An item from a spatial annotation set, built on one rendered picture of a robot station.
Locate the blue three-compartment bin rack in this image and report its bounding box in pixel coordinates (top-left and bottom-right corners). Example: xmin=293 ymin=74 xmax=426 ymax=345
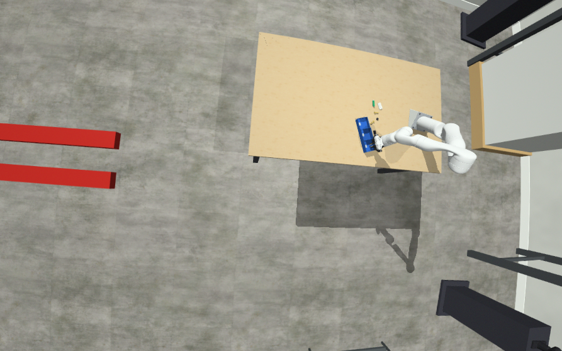
xmin=356 ymin=117 xmax=375 ymax=153

